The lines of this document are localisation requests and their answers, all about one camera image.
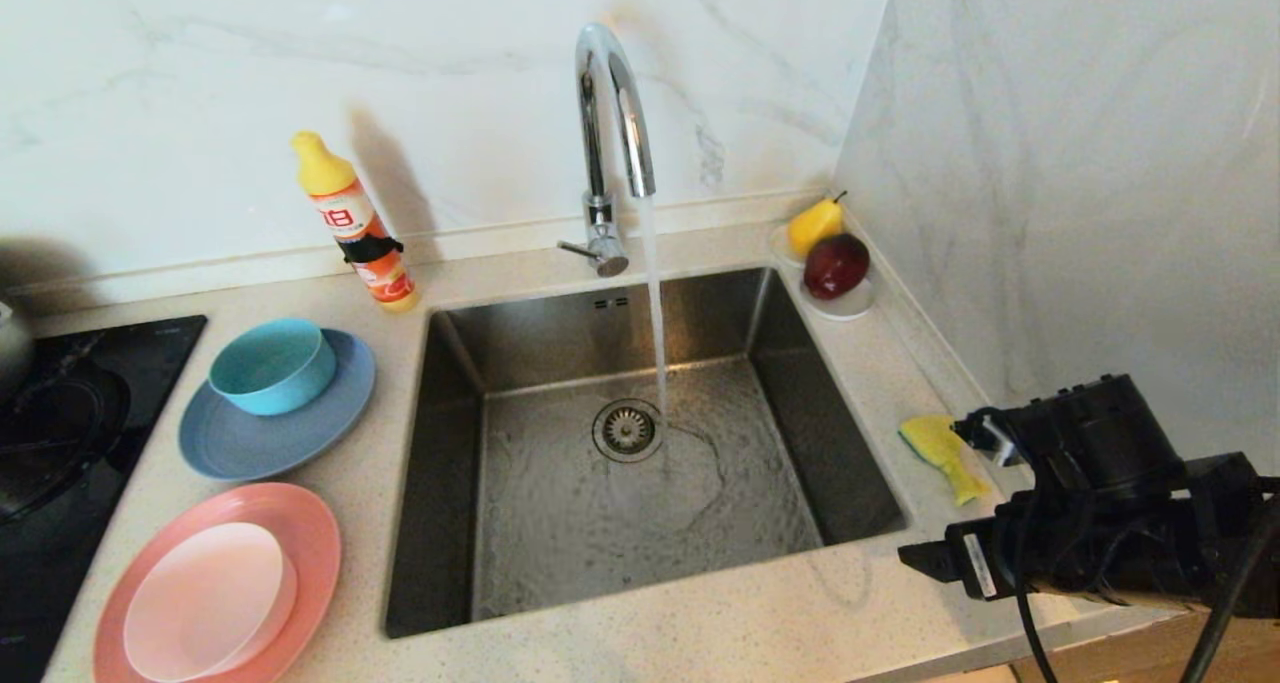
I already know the yellow green sponge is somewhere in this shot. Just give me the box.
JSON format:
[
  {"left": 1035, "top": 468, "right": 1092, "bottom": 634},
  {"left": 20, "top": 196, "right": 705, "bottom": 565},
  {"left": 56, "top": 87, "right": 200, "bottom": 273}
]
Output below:
[{"left": 897, "top": 414, "right": 993, "bottom": 507}]

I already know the chrome gooseneck faucet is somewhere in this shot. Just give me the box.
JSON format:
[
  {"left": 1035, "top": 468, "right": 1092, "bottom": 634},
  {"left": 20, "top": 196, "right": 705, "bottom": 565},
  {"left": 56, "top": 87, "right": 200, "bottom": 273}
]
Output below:
[{"left": 556, "top": 23, "right": 658, "bottom": 279}]

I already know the orange dish soap bottle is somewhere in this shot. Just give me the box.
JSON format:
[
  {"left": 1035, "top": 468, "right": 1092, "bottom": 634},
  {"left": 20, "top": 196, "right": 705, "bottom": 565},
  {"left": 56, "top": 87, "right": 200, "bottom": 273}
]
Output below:
[{"left": 291, "top": 131, "right": 421, "bottom": 314}]

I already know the teal bowl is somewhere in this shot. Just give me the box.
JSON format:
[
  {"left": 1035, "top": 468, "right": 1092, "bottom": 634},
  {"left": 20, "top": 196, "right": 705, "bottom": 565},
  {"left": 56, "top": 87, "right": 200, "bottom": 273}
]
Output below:
[{"left": 208, "top": 319, "right": 337, "bottom": 417}]

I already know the stainless steel sink basin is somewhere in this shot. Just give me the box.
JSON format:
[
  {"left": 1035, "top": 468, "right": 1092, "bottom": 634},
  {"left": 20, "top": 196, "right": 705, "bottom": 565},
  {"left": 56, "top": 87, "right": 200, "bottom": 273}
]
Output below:
[{"left": 385, "top": 266, "right": 911, "bottom": 639}]

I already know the small white dish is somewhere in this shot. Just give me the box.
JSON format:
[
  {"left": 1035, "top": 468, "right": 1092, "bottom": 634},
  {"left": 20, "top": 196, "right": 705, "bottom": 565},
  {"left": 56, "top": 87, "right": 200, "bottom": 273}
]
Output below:
[{"left": 768, "top": 221, "right": 876, "bottom": 322}]

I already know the dark red apple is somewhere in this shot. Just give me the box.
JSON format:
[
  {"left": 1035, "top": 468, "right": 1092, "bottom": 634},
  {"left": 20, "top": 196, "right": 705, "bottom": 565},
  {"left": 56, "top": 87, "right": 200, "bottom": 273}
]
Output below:
[{"left": 801, "top": 232, "right": 870, "bottom": 300}]

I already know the round metal drain strainer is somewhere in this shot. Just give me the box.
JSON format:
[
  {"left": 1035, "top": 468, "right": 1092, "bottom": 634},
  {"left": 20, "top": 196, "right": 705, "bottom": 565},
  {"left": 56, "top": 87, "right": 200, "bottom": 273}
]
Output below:
[{"left": 592, "top": 399, "right": 666, "bottom": 464}]

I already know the yellow pear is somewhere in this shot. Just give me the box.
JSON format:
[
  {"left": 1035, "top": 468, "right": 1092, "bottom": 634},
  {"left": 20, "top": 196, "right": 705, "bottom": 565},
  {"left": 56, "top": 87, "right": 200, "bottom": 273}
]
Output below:
[{"left": 786, "top": 191, "right": 847, "bottom": 260}]

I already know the running water stream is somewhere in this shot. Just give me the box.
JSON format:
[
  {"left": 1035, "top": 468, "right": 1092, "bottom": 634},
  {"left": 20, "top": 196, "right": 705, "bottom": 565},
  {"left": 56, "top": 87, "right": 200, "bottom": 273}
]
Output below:
[{"left": 637, "top": 195, "right": 674, "bottom": 476}]

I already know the pink plate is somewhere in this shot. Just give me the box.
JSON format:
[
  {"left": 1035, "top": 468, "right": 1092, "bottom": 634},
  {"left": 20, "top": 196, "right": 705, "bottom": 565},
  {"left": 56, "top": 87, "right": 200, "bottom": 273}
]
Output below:
[{"left": 94, "top": 482, "right": 342, "bottom": 683}]

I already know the blue plate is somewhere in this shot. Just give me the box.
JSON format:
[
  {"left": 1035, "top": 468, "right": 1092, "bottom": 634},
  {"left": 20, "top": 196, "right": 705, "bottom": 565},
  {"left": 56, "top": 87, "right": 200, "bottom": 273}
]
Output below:
[{"left": 179, "top": 328, "right": 377, "bottom": 482}]

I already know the pale pink bowl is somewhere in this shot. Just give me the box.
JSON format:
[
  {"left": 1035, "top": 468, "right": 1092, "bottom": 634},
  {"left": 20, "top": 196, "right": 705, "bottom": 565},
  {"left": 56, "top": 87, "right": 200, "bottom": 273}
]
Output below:
[{"left": 124, "top": 521, "right": 299, "bottom": 682}]

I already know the black glass cooktop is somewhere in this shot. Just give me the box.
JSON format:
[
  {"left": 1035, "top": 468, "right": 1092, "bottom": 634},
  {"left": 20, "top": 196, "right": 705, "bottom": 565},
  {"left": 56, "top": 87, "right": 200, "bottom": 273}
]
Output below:
[{"left": 0, "top": 315, "right": 208, "bottom": 683}]

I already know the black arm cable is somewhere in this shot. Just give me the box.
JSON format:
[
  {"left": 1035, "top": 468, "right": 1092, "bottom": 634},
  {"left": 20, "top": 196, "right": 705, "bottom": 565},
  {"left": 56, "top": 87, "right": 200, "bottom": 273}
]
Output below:
[{"left": 1010, "top": 483, "right": 1280, "bottom": 683}]

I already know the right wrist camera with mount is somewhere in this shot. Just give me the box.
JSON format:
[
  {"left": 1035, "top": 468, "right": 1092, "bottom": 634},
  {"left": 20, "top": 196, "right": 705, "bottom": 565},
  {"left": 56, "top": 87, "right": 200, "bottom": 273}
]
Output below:
[{"left": 953, "top": 375, "right": 1188, "bottom": 499}]

